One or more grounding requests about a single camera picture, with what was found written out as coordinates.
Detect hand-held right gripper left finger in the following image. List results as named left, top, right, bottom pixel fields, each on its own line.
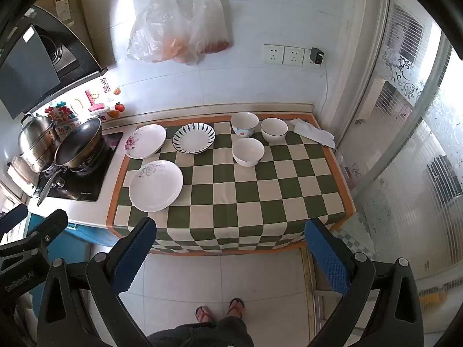
left=36, top=217, right=158, bottom=347

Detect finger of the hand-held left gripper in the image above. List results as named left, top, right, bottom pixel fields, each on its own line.
left=0, top=209, right=69, bottom=261
left=0, top=203, right=29, bottom=241

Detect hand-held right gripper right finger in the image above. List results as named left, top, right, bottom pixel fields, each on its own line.
left=304, top=219, right=429, bottom=347

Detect blue patterned white bowl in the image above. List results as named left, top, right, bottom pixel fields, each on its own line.
left=230, top=112, right=260, bottom=138

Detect white plastic container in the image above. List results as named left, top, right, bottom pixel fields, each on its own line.
left=7, top=155, right=37, bottom=196

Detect blue cabinet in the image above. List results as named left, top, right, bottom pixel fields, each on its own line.
left=25, top=213, right=122, bottom=272

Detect black glass stove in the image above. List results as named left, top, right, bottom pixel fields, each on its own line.
left=38, top=132, right=124, bottom=203

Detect large grey flower white plate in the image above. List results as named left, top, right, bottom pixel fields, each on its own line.
left=129, top=160, right=184, bottom=213

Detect stainless steel pot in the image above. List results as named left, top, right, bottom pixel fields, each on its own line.
left=18, top=114, right=60, bottom=173

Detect black wok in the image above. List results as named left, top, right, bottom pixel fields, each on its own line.
left=36, top=117, right=105, bottom=206

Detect person's left foot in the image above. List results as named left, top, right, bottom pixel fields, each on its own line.
left=195, top=305, right=213, bottom=323

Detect person's foot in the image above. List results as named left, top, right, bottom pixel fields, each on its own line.
left=226, top=297, right=245, bottom=319
left=195, top=305, right=213, bottom=323

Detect frosted glass sliding door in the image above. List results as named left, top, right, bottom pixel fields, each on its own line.
left=347, top=0, right=463, bottom=333

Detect person's right foot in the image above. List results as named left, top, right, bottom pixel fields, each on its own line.
left=226, top=297, right=245, bottom=319

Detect green white checkered cloth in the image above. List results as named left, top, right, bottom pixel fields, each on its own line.
left=107, top=113, right=357, bottom=255

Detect yellow plastic item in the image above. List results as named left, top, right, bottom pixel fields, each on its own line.
left=420, top=289, right=449, bottom=306

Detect pink flower white plate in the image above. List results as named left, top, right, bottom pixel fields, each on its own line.
left=125, top=124, right=167, bottom=160

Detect white paper tissue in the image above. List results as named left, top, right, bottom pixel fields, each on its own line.
left=291, top=118, right=336, bottom=149

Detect plain white bowl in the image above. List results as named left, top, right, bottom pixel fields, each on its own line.
left=232, top=137, right=265, bottom=167

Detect dark striped white plate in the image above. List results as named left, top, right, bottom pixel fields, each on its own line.
left=172, top=123, right=216, bottom=155

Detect dark rimmed white bowl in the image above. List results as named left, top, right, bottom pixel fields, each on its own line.
left=260, top=117, right=289, bottom=143

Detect black range hood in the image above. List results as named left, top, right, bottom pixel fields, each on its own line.
left=0, top=5, right=107, bottom=120

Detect large clear plastic bag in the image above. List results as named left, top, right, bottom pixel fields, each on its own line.
left=126, top=0, right=203, bottom=66

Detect small clear plastic bag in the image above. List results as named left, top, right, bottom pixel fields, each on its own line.
left=188, top=0, right=232, bottom=55

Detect colourful wall stickers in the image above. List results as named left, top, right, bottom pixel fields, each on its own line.
left=45, top=77, right=125, bottom=121

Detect white cable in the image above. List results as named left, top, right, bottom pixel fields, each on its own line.
left=320, top=63, right=330, bottom=105

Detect white wall outlet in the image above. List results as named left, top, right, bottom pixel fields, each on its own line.
left=283, top=46, right=304, bottom=66
left=263, top=44, right=284, bottom=64

